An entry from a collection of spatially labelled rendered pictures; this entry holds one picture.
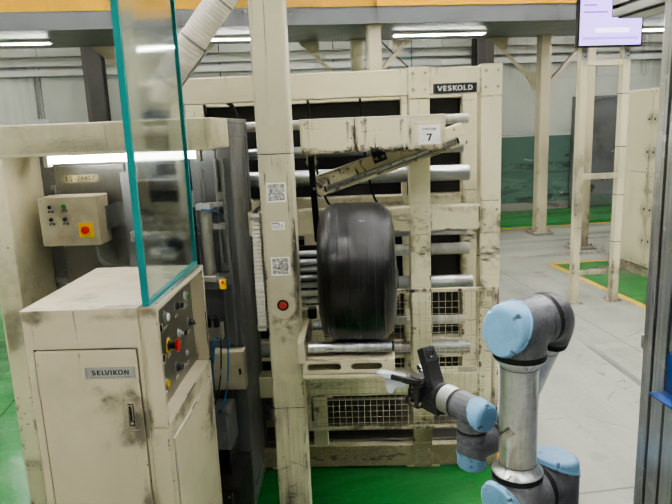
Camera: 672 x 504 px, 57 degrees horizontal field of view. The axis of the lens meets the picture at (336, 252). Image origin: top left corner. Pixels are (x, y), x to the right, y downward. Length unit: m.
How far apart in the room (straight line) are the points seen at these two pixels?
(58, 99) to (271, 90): 9.56
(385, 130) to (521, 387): 1.46
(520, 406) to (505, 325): 0.19
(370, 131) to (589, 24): 3.70
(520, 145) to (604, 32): 6.45
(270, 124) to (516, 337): 1.36
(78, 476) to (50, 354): 0.39
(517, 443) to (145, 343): 1.05
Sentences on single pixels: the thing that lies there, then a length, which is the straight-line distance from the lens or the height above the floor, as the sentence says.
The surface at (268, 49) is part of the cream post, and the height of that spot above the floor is 2.03.
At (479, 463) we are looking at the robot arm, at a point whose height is 0.92.
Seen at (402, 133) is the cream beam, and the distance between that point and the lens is 2.62.
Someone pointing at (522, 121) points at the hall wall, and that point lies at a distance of 12.43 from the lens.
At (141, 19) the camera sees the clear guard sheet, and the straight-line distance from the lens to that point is 1.99.
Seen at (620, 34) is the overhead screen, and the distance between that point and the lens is 6.19.
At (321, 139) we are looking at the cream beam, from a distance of 2.62.
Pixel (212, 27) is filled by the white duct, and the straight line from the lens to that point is 2.74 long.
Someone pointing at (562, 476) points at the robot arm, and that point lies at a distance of 1.64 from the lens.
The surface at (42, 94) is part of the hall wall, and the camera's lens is 11.87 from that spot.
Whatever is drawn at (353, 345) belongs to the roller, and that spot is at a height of 0.91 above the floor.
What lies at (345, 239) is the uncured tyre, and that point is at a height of 1.34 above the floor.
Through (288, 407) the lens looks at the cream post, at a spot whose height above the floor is 0.62.
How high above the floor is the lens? 1.75
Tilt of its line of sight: 12 degrees down
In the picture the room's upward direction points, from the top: 2 degrees counter-clockwise
